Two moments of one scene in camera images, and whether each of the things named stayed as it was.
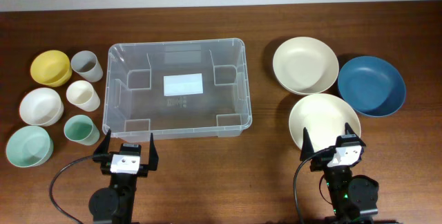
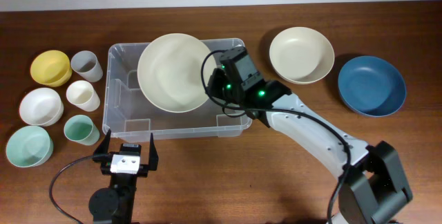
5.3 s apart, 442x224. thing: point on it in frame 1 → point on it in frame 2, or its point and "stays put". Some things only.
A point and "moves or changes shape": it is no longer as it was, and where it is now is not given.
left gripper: (101, 155) stays put
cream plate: (305, 66) moves or changes shape
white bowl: (41, 106) stays put
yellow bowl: (51, 68) stays put
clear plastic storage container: (176, 90) stays put
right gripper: (321, 161) → (213, 85)
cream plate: (324, 116) → (170, 72)
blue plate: (373, 86) stays put
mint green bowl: (29, 146) stays put
